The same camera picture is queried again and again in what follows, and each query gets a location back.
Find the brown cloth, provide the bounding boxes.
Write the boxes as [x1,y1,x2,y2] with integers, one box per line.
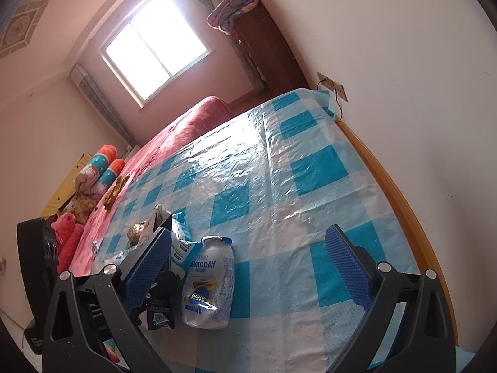
[103,175,130,208]

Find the brown wooden cabinet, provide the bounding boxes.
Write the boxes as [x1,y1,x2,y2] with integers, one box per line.
[231,3,311,94]

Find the orange and teal bolster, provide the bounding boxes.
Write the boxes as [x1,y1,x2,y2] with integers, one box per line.
[99,159,127,187]
[87,145,118,172]

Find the white and blue milk carton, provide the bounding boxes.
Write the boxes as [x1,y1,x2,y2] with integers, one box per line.
[170,212,204,274]

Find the small dark-topped carton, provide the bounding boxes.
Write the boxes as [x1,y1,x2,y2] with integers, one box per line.
[151,204,172,237]

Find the wall socket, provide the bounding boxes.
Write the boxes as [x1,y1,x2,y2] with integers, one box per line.
[316,71,349,102]

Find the folded blanket on cabinet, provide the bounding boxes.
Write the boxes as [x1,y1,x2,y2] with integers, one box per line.
[207,0,260,32]

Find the window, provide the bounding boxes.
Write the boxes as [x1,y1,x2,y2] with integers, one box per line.
[99,0,214,105]

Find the bed with pink blanket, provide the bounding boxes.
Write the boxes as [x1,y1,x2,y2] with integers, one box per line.
[58,95,235,276]

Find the yellow snack packet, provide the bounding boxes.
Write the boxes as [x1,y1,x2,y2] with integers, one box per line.
[127,221,154,246]

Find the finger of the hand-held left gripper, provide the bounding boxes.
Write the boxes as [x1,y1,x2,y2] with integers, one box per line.
[132,280,157,325]

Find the black power cable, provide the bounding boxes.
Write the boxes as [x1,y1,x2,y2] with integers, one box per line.
[316,80,344,123]

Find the gold floral pillow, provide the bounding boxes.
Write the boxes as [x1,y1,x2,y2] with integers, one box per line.
[64,192,96,224]

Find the black snack packet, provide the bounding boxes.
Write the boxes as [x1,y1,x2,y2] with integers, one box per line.
[145,270,180,332]

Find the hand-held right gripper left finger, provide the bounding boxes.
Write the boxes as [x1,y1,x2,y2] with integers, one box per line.
[42,227,173,373]

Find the white plastic bottle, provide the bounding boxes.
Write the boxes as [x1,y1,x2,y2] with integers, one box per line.
[181,235,236,329]

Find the blue checkered tablecloth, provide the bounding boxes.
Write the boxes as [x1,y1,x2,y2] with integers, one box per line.
[93,89,424,373]

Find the floral rolled quilt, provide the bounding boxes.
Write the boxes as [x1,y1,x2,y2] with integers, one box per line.
[75,165,107,199]

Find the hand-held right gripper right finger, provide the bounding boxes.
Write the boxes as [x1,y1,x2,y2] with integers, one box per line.
[324,224,457,373]

